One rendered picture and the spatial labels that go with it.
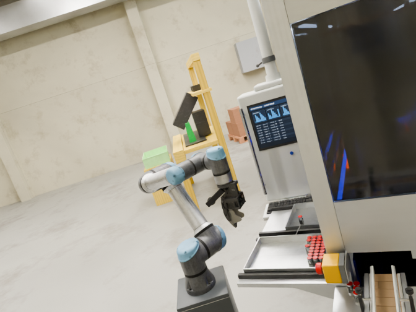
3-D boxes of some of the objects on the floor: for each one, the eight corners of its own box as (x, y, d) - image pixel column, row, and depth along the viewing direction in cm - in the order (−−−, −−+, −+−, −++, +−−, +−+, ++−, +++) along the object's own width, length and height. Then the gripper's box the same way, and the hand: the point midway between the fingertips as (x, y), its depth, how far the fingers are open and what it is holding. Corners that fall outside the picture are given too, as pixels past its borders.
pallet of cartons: (234, 146, 816) (224, 112, 798) (228, 138, 931) (218, 109, 913) (293, 127, 817) (284, 93, 799) (280, 121, 931) (272, 92, 913)
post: (397, 451, 145) (267, -79, 99) (398, 467, 139) (262, -85, 94) (380, 448, 148) (247, -69, 102) (381, 463, 142) (241, -74, 97)
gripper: (231, 185, 136) (246, 231, 141) (239, 176, 144) (252, 221, 148) (213, 187, 140) (228, 233, 145) (221, 179, 148) (235, 222, 153)
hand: (233, 225), depth 148 cm, fingers closed
